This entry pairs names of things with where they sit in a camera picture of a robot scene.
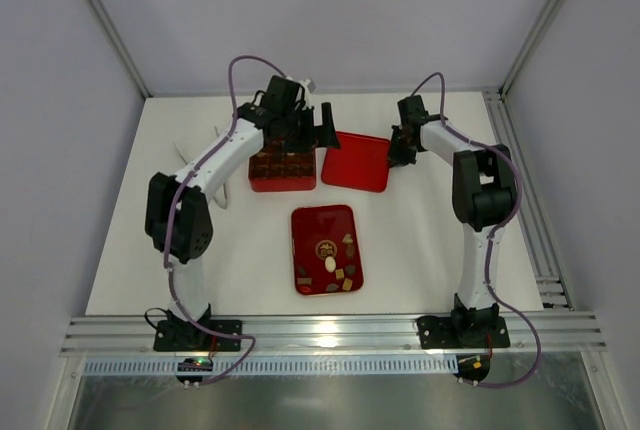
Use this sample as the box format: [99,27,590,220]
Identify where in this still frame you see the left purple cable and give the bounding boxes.
[163,54,291,385]

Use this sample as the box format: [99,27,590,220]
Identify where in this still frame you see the white oval chocolate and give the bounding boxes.
[324,256,337,272]

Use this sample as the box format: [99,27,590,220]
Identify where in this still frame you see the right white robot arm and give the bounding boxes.
[387,95,520,349]

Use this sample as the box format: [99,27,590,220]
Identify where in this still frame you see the red rectangular tray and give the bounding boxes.
[290,204,364,297]

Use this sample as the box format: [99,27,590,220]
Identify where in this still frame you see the right aluminium frame rails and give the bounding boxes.
[482,90,574,311]

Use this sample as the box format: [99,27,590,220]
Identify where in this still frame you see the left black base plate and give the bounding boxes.
[208,319,243,353]

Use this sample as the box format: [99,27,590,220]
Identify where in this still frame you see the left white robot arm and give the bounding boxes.
[144,75,340,352]

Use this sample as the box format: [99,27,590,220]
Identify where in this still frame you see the red box lid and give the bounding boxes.
[321,132,390,193]

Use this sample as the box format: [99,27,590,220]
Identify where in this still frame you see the aluminium front rail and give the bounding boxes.
[60,311,606,356]

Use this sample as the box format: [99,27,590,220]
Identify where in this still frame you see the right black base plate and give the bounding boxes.
[416,315,511,350]

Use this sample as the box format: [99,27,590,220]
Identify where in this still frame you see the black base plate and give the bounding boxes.
[208,319,243,353]
[416,315,511,350]

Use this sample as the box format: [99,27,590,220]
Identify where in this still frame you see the red compartment chocolate box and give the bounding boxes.
[248,142,317,193]

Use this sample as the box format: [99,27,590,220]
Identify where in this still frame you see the slotted cable duct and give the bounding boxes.
[82,354,458,377]

